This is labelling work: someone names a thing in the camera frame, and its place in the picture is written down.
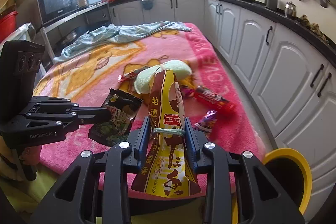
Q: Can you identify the ginger roots pile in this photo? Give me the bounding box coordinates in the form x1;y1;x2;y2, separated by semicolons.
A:
298;14;328;44

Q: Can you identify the purple candy wrapper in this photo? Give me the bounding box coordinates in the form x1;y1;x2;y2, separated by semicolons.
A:
194;110;217;135

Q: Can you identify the red plastic basin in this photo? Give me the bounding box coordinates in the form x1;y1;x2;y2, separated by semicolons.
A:
0;11;18;43

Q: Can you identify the yellow rimmed trash bin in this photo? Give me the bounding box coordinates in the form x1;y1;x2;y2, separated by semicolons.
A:
232;148;312;223

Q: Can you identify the red candy tube wrapper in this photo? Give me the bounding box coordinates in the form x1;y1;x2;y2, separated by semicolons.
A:
194;86;236;116

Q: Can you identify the black counter top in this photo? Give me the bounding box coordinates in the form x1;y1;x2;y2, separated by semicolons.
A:
109;0;335;65

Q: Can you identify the dark green snack bag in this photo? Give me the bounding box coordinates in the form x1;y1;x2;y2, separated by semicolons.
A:
88;89;142;147

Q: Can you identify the dark metal pot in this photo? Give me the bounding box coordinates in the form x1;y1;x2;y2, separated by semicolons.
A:
264;0;278;11

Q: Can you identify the light blue cloth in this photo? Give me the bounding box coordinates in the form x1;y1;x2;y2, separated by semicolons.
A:
53;21;191;64

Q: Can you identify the steel kettle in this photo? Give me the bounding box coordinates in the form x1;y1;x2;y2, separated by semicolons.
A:
284;2;297;19

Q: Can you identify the pink cartoon blanket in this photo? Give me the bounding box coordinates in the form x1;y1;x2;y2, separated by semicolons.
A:
34;23;266;174

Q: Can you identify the black microwave oven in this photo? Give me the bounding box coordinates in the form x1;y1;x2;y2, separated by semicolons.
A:
37;0;77;25

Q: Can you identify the light green knitted cloth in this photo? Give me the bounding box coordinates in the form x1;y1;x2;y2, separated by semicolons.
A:
134;60;193;94

